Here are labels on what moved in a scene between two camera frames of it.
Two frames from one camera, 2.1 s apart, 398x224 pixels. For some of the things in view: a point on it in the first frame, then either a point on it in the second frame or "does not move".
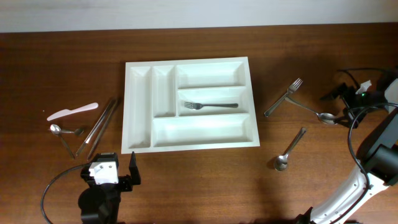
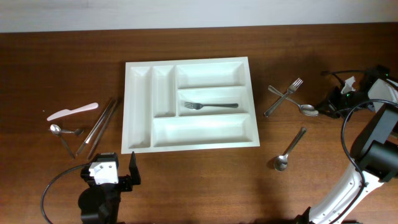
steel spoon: [326, 117] → [306, 109]
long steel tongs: [111, 106] does not move
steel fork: [292, 88] does not move
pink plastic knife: [66, 111] does not move
